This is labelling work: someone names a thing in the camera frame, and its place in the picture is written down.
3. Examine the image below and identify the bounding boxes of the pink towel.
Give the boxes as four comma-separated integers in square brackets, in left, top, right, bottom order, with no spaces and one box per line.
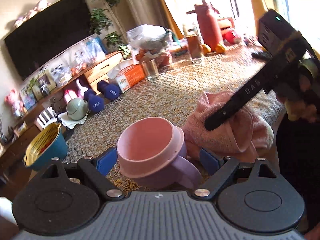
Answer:
[182,91,274,163]

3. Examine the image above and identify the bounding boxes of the pink and lilac colander bowl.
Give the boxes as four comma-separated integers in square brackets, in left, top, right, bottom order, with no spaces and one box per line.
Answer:
[117,117,201,189]

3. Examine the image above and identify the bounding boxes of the person's right hand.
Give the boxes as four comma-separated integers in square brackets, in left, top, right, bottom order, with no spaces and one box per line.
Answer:
[276,84,319,123]

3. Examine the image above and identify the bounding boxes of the black remote control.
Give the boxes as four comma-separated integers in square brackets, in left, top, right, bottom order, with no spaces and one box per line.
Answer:
[251,51,272,61]

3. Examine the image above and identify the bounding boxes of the teal bowl with yellow strainer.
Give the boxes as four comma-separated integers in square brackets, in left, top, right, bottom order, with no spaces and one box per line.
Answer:
[23,122,68,171]

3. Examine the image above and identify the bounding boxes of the white cloth under pot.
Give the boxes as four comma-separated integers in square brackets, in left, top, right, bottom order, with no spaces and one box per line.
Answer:
[57,110,90,129]

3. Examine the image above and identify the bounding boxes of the green ceramic pot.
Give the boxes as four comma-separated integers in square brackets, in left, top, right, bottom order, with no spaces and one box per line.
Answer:
[66,98,89,121]

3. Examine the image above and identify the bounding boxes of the blue dumbbell left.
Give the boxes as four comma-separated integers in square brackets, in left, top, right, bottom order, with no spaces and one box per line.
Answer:
[84,89,104,113]

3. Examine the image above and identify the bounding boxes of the blue dumbbell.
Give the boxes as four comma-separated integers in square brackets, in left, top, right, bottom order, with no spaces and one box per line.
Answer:
[97,80,120,101]
[84,89,104,113]

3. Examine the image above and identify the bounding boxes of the red container on table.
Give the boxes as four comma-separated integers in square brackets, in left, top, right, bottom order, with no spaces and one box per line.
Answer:
[218,17,241,44]

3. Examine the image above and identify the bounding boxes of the orange fruit right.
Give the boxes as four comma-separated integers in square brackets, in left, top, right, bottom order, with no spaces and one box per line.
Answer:
[215,43,226,54]

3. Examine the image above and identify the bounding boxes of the orange fruit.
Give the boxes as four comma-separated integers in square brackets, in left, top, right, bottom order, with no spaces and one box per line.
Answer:
[215,43,226,54]
[202,44,212,55]

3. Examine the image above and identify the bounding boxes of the blue dumbbell right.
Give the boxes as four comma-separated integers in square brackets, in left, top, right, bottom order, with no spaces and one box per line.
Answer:
[97,80,120,101]

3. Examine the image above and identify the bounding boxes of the wooden tv console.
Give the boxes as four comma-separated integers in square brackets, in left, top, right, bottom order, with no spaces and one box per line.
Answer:
[1,51,124,172]

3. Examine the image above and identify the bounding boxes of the red water jug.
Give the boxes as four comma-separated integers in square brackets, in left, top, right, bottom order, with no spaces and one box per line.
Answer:
[186,0,223,51]

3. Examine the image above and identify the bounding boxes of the orange fruit left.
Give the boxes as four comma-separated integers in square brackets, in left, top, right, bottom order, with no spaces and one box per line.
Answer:
[202,44,212,55]

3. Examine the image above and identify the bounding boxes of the framed photo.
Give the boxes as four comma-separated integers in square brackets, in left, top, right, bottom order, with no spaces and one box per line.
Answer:
[32,70,56,101]

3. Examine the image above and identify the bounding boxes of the orange tissue box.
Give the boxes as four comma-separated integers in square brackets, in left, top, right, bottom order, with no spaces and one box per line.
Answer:
[107,59,145,93]

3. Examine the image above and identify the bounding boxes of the pink plush bear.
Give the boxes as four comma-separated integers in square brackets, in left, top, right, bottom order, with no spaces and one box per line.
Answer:
[4,88,27,119]

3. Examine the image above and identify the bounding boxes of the clear drinking glass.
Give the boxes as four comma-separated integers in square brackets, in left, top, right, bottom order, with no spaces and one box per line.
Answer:
[142,59,159,80]

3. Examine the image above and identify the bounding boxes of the plastic bag of fruit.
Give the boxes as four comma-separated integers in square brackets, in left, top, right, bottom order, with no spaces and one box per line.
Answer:
[126,24,172,68]

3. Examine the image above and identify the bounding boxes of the yellow curtain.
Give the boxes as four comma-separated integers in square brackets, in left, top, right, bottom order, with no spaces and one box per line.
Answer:
[159,0,184,39]

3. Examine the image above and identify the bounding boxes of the green potted tree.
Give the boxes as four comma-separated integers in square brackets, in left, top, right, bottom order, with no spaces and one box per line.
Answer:
[90,0,130,59]

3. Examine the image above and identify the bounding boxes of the plush toys on television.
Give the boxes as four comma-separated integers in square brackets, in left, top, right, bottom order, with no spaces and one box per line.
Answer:
[14,0,51,29]

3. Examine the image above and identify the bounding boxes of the black wall television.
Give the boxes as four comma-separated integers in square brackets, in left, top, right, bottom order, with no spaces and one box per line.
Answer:
[4,0,91,80]

